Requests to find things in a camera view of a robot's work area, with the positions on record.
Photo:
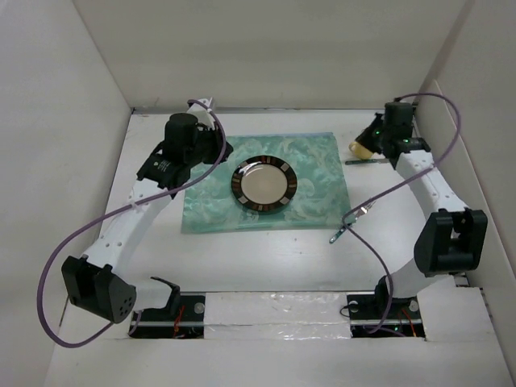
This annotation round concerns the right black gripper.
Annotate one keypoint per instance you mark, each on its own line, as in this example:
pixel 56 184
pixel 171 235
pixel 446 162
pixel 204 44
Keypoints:
pixel 364 138

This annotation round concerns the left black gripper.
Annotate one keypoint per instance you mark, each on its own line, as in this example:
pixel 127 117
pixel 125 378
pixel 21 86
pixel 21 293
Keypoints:
pixel 214 135

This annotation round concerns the knife with green handle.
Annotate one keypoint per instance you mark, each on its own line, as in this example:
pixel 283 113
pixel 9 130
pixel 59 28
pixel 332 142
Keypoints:
pixel 368 161

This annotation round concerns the yellow mug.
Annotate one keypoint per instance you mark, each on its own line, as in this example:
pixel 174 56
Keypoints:
pixel 359 151

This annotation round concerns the dark rimmed dinner plate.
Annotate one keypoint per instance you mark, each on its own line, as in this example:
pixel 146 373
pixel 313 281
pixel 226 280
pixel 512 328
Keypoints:
pixel 264 184

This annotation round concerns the green patterned cloth placemat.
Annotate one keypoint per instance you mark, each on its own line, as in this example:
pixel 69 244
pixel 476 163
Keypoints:
pixel 320 201

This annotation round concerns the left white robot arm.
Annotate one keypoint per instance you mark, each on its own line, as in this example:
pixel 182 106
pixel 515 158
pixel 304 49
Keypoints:
pixel 94 281

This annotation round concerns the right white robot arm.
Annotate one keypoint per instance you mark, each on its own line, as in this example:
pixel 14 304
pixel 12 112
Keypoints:
pixel 453 236

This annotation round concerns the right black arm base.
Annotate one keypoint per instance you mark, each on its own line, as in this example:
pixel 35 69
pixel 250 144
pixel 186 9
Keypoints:
pixel 372 315

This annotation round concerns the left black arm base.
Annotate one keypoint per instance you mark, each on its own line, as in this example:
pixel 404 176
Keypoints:
pixel 187 322

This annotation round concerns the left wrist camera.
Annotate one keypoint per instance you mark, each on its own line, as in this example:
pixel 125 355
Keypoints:
pixel 201 106

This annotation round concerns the silver fork green handle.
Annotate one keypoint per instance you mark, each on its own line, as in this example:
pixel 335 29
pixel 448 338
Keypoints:
pixel 351 221

